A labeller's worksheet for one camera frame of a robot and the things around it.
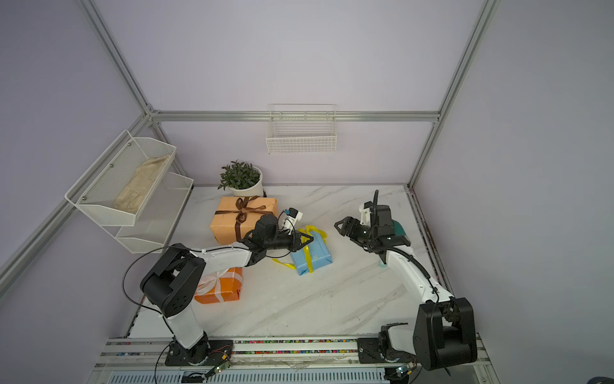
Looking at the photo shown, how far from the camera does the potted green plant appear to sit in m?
1.00

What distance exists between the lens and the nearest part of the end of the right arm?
614 mm

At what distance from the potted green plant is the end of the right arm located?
45cm
